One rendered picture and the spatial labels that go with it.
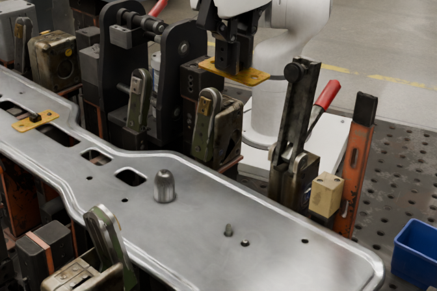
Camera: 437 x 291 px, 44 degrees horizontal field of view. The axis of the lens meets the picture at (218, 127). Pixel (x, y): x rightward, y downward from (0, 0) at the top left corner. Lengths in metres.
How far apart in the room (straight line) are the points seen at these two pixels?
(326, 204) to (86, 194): 0.36
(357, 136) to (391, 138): 0.90
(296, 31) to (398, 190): 0.48
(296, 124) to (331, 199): 0.12
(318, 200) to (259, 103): 0.67
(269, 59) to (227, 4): 0.79
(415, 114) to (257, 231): 2.66
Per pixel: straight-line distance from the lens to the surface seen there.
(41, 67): 1.23
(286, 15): 1.29
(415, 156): 1.60
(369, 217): 1.33
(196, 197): 0.84
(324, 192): 0.78
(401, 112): 3.38
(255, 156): 1.41
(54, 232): 0.82
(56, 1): 3.83
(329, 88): 0.87
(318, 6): 1.29
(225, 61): 0.61
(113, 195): 0.85
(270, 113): 1.42
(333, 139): 1.50
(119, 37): 1.04
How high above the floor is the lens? 1.51
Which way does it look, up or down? 30 degrees down
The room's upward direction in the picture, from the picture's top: 2 degrees clockwise
